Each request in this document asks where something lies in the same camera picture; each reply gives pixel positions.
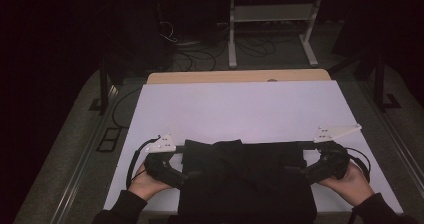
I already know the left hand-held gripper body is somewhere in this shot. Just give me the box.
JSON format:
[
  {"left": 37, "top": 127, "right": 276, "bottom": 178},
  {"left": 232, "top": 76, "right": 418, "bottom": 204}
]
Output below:
[{"left": 143, "top": 133, "right": 188, "bottom": 190}]

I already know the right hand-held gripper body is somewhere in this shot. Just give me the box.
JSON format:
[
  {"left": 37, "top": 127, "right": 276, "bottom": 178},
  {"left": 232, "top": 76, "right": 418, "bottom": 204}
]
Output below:
[{"left": 308, "top": 123, "right": 363, "bottom": 186}]

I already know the black tank top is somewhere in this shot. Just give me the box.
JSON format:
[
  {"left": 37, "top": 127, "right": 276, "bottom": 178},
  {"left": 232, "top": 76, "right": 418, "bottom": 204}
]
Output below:
[{"left": 177, "top": 138, "right": 318, "bottom": 224}]

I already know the person's left hand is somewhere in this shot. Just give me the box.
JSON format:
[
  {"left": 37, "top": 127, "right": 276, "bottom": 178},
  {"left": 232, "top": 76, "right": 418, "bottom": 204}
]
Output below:
[{"left": 128, "top": 163, "right": 173, "bottom": 202}]

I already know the person's right hand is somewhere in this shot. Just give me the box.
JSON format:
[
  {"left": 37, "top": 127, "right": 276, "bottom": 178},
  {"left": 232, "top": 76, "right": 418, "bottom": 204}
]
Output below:
[{"left": 317, "top": 162, "right": 376, "bottom": 208}]

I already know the white table mat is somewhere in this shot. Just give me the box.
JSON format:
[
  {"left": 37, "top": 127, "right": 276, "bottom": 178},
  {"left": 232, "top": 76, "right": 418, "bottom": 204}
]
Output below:
[{"left": 103, "top": 79, "right": 404, "bottom": 215}]

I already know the black metal stand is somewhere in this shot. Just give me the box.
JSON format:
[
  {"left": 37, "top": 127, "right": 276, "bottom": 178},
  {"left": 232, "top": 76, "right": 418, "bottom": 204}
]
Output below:
[
  {"left": 353, "top": 47, "right": 403, "bottom": 113},
  {"left": 88, "top": 55, "right": 128, "bottom": 116}
]

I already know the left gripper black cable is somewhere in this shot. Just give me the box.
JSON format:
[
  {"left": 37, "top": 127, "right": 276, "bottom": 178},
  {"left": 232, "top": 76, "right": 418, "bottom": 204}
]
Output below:
[{"left": 125, "top": 136, "right": 162, "bottom": 189}]

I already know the black floor socket frame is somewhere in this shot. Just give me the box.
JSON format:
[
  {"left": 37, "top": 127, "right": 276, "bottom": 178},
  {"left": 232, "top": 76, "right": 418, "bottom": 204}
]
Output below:
[{"left": 96, "top": 127, "right": 122, "bottom": 153}]

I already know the long black floor cable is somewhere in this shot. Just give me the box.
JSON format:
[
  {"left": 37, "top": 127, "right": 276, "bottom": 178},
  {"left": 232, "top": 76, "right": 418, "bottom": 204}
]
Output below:
[{"left": 111, "top": 87, "right": 143, "bottom": 130}]

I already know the metal floor rail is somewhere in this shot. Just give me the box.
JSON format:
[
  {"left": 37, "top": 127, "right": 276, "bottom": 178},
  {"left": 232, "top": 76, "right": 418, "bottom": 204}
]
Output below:
[
  {"left": 359, "top": 80, "right": 424, "bottom": 198},
  {"left": 49, "top": 83, "right": 121, "bottom": 224}
]

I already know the black floor cable tangle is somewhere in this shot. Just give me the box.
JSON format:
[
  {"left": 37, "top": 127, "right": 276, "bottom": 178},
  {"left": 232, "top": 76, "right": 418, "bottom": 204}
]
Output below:
[
  {"left": 173, "top": 40, "right": 228, "bottom": 72},
  {"left": 234, "top": 35, "right": 278, "bottom": 58}
]

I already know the thin white cable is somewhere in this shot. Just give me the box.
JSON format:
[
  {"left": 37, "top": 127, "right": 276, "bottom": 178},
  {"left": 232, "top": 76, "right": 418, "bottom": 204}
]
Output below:
[{"left": 158, "top": 20, "right": 179, "bottom": 44}]

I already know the white metal frame stand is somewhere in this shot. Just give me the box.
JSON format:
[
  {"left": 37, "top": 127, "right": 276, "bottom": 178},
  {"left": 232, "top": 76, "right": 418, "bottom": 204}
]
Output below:
[{"left": 215, "top": 0, "right": 326, "bottom": 69}]

